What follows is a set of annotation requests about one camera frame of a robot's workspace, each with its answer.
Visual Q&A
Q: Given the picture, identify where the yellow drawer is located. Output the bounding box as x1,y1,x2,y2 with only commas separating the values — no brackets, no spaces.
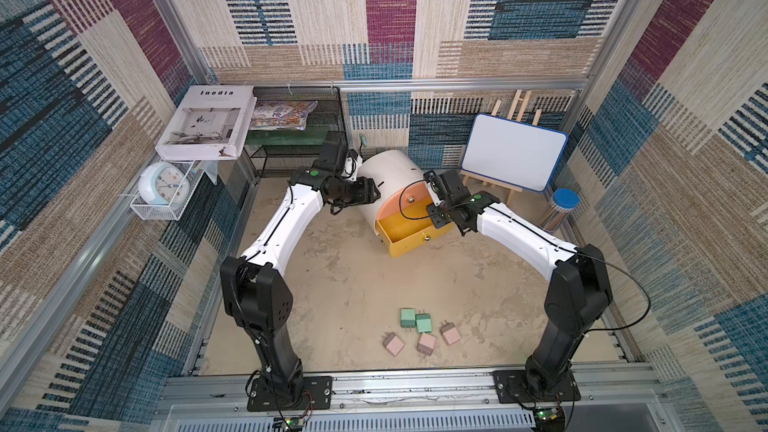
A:
375,213,451,258

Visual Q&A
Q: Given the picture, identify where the pink top drawer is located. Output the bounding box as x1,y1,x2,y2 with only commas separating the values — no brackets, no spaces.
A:
376,183,432,221

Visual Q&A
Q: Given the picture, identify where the white round drawer cabinet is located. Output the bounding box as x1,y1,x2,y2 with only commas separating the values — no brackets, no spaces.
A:
357,150,423,229

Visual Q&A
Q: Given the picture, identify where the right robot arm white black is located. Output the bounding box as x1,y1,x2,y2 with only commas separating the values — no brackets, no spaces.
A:
423,170,613,405

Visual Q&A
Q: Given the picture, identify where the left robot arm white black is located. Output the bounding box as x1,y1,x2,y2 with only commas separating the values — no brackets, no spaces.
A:
220,167,381,412

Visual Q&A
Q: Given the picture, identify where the white board on easel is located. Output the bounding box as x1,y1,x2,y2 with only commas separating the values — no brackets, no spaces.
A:
459,90,569,192

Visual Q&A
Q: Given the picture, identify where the colourful snack bag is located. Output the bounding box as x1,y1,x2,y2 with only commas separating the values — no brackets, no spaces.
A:
249,101,318,131

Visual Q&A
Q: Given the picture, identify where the blue lid pencil canister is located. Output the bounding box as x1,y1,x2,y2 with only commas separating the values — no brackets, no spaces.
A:
539,188,580,232

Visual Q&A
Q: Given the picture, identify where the green plug cube three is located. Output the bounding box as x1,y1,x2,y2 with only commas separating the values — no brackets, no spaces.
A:
415,313,433,333

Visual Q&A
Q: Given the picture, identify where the green plug cube two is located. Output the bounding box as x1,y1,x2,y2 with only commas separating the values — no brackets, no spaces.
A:
399,308,417,329

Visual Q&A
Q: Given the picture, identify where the pink plug cube right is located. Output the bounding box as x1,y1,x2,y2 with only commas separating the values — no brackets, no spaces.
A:
439,322,462,346

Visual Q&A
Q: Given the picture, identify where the pink plug cube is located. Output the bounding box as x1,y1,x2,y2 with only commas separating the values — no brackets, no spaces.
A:
383,332,405,357
439,322,462,346
416,332,437,356

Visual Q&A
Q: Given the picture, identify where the pink plug cube middle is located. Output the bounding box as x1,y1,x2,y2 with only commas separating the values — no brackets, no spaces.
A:
416,332,437,356

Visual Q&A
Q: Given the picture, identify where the white magazine book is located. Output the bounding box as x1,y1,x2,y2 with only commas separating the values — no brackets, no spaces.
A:
155,85,256,162

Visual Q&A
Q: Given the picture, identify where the pink plug cube left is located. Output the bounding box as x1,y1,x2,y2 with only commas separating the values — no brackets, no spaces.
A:
383,332,405,357

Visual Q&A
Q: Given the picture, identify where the white alarm clock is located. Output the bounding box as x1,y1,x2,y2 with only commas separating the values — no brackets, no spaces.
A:
138,161,191,206

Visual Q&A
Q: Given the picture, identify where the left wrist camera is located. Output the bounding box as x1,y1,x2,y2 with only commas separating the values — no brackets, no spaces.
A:
312,141,363,181

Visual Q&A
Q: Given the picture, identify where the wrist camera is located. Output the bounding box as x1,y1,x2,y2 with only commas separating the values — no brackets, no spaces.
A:
423,170,445,205
312,141,363,181

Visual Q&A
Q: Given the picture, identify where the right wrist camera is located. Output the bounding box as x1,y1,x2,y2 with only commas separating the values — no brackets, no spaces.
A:
423,170,445,205

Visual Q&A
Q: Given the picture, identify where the black wire shelf rack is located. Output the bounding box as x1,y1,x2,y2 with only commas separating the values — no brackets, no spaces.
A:
245,86,348,178

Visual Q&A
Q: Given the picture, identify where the white wire basket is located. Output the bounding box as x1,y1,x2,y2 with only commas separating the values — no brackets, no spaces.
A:
130,161,203,221

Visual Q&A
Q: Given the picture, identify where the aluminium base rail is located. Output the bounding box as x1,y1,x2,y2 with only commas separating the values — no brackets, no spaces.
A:
150,362,683,431

